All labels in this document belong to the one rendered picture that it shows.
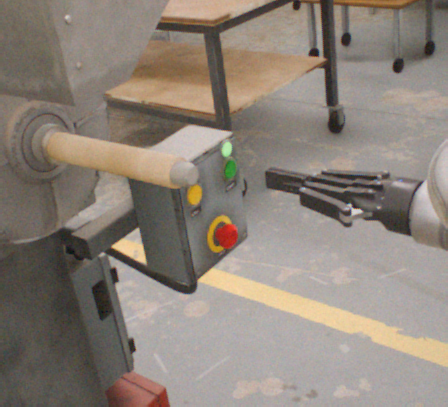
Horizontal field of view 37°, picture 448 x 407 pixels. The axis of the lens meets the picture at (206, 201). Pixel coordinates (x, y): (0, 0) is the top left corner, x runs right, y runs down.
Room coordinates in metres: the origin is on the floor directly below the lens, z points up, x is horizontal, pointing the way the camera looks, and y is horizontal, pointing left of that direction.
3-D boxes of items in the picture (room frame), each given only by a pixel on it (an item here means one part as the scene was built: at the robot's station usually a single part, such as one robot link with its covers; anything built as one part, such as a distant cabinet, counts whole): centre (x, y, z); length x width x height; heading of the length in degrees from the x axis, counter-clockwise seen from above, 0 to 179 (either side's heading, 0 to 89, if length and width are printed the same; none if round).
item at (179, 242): (0.99, 0.09, 0.99); 0.24 x 0.21 x 0.26; 48
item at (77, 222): (0.96, 0.24, 1.02); 0.13 x 0.04 x 0.04; 48
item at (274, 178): (0.88, -0.12, 1.07); 0.07 x 0.01 x 0.03; 47
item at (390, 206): (0.78, -0.24, 1.07); 0.09 x 0.08 x 0.07; 47
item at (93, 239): (0.95, 0.13, 1.02); 0.19 x 0.04 x 0.04; 138
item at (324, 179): (0.84, -0.20, 1.07); 0.11 x 0.01 x 0.04; 46
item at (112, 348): (1.02, 0.27, 0.93); 0.15 x 0.10 x 0.55; 48
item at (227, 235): (0.92, -0.02, 0.98); 0.04 x 0.04 x 0.04; 48
